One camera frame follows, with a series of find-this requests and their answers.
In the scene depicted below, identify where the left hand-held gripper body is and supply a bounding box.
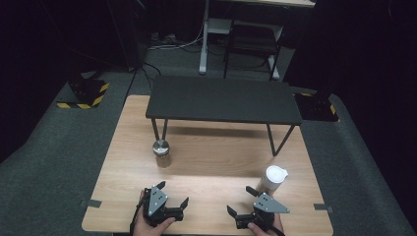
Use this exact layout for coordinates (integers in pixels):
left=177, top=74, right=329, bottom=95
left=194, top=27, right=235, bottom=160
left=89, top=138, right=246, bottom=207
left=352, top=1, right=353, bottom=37
left=142, top=185, right=185, bottom=228

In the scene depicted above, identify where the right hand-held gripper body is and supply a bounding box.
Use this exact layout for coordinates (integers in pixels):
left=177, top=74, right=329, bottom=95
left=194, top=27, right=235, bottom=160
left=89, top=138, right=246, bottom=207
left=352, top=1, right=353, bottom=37
left=235, top=192, right=291, bottom=231

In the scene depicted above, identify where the clear bottle with white lid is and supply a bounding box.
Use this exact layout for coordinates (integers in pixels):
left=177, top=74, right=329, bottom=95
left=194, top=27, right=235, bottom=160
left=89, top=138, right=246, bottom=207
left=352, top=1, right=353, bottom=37
left=256, top=164, right=290, bottom=197

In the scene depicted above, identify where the glass jar with metal lid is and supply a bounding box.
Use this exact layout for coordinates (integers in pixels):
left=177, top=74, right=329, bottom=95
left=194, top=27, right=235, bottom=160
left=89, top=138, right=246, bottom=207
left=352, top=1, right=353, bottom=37
left=151, top=139, right=172, bottom=169

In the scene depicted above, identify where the person's right hand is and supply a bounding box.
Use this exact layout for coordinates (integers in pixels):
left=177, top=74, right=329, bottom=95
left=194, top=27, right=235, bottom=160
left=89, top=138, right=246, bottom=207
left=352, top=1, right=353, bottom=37
left=247, top=211, right=285, bottom=236

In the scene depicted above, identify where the person's left hand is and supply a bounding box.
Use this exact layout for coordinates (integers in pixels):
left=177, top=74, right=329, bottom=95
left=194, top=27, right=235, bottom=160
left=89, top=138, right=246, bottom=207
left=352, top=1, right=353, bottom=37
left=132, top=190, right=177, bottom=236

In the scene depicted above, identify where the grey tape strip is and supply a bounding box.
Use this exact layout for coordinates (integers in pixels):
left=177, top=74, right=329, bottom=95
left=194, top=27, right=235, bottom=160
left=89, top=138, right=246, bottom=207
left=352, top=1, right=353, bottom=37
left=313, top=203, right=334, bottom=213
left=80, top=199, right=103, bottom=209

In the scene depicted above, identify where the black shelf riser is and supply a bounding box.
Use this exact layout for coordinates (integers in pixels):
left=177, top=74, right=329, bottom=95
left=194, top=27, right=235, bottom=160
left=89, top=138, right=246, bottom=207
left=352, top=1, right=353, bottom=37
left=145, top=75, right=304, bottom=157

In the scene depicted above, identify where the black stand base striped tape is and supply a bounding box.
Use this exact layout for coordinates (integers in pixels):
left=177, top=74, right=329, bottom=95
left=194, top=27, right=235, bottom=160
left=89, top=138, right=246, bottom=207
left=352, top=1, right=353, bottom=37
left=293, top=91, right=340, bottom=123
left=56, top=72, right=110, bottom=110

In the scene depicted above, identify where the black chair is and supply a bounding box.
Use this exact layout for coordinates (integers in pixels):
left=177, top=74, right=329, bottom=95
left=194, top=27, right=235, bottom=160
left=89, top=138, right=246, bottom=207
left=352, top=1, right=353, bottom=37
left=223, top=19, right=283, bottom=82

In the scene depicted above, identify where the black floor cable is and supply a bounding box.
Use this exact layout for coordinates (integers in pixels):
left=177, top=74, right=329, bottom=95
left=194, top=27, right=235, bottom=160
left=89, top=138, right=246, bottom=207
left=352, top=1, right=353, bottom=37
left=121, top=61, right=162, bottom=106

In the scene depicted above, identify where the white floor cable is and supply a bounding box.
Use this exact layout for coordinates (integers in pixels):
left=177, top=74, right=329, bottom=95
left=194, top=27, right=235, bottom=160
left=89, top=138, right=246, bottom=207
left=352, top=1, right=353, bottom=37
left=147, top=19, right=206, bottom=52

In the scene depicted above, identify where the white desk frame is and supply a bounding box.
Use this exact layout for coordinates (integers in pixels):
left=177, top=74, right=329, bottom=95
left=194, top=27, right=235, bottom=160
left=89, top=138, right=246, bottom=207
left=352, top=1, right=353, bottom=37
left=198, top=0, right=317, bottom=81

